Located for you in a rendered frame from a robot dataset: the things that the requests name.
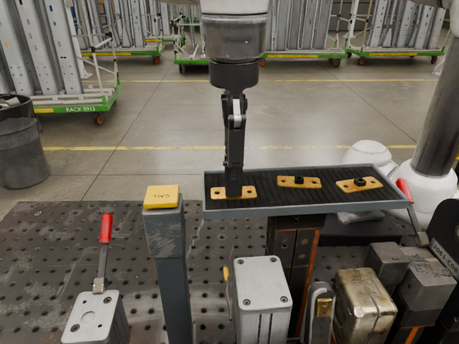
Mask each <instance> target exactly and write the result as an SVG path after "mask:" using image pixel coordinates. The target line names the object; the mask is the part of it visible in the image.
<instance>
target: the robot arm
mask: <svg viewBox="0 0 459 344"><path fill-rule="evenodd" d="M155 1H158V2H161V3H169V4H178V5H197V4H201V12H202V17H201V21H202V32H203V37H204V41H205V48H206V49H204V51H205V52H204V54H206V56H208V57H210V58H209V59H208V65H209V81H210V84H211V85H212V86H214V87H217V88H220V89H222V88H224V89H225V91H224V92H223V94H221V105H222V109H223V123H224V126H225V142H224V145H225V153H226V154H225V155H224V161H223V166H225V196H226V197H235V196H242V168H243V167H244V150H245V127H246V121H247V116H246V110H247V107H248V100H247V98H246V95H245V94H244V93H243V90H245V89H246V88H252V87H254V86H256V85H257V84H258V82H259V71H260V59H259V58H258V57H261V56H262V55H263V54H264V53H265V47H266V23H267V22H268V17H267V12H268V3H269V0H155ZM399 1H412V2H413V3H418V4H422V5H428V6H431V7H436V8H445V9H449V18H450V29H451V33H452V35H453V38H452V40H451V44H450V46H449V50H448V52H447V56H446V58H445V62H444V64H443V68H442V70H441V74H440V76H439V80H438V83H437V85H436V89H435V91H434V95H433V97H432V101H431V103H430V107H429V109H428V113H427V115H426V119H425V122H424V124H423V128H422V130H421V134H420V136H419V140H418V142H417V146H416V148H415V152H414V154H413V158H411V159H409V160H407V161H405V162H403V163H402V164H401V166H400V167H399V166H398V165H397V164H396V163H395V162H394V161H392V159H391V153H390V152H389V150H388V149H387V148H386V147H385V146H384V145H383V144H381V143H379V142H376V141H370V140H363V141H358V142H356V143H355V144H354V145H353V146H352V147H351V148H349V149H348V150H347V152H346V153H345V154H344V156H343V158H342V160H341V162H340V164H358V163H374V164H375V165H376V166H377V167H378V168H379V169H380V170H381V171H382V172H383V173H384V174H385V175H386V176H387V177H388V178H389V179H390V180H391V181H392V182H393V183H394V184H395V185H396V183H395V182H396V181H397V179H398V178H403V179H405V180H406V182H407V184H408V188H409V190H410V192H411V196H412V198H413V201H414V204H413V207H414V210H415V214H416V216H417V220H418V222H419V225H420V227H421V229H425V230H426V229H427V228H428V225H429V223H430V221H431V218H432V216H433V213H434V211H435V209H436V207H437V205H438V204H439V203H440V202H441V201H443V200H445V199H452V198H459V190H457V181H458V178H457V175H456V173H455V172H454V170H453V169H452V166H453V163H454V161H455V159H456V156H457V155H458V152H459V0H399ZM384 211H386V212H387V213H389V214H391V215H392V216H395V217H396V218H399V219H400V220H403V221H404V222H406V223H408V224H412V223H411V220H410V217H409V215H408V211H407V209H396V210H384ZM334 214H335V215H336V217H337V219H338V222H339V223H340V224H342V225H347V224H348V223H354V222H359V221H364V220H383V219H384V217H385V215H384V214H383V213H382V212H381V211H380V210H372V211H360V212H336V213H334Z"/></svg>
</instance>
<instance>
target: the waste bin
mask: <svg viewBox="0 0 459 344"><path fill-rule="evenodd" d="M40 133H43V130H42V127H41V124H40V121H39V119H38V118H37V116H36V114H35V111H34V109H33V101H32V99H31V98H30V97H29V96H24V95H20V94H0V183H1V185H2V186H3V187H5V188H9V189H21V188H27V187H30V186H34V185H36V184H39V183H40V182H42V181H43V180H45V179H46V178H47V177H48V175H49V169H48V165H47V162H46V158H45V155H44V151H43V148H42V144H41V141H40V137H39V134H40Z"/></svg>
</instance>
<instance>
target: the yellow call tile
mask: <svg viewBox="0 0 459 344"><path fill-rule="evenodd" d="M178 195H179V185H163V186H148V189H147V192H146V195H145V200H144V203H143V206H144V209H151V208H164V207H177V206H178Z"/></svg>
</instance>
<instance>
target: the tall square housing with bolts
mask: <svg viewBox="0 0 459 344"><path fill-rule="evenodd" d="M233 269H234V280H233V304H232V308H233V315H234V327H235V334H236V342H235V343H233V344H286V340H287V335H288V328H289V323H290V316H291V311H292V304H293V303H292V298H291V295H290V291H289V288H288V284H287V281H286V278H285V274H284V272H283V268H282V265H281V262H280V259H279V258H278V257H277V256H274V255H272V256H261V257H241V258H236V259H235V260H234V261H233Z"/></svg>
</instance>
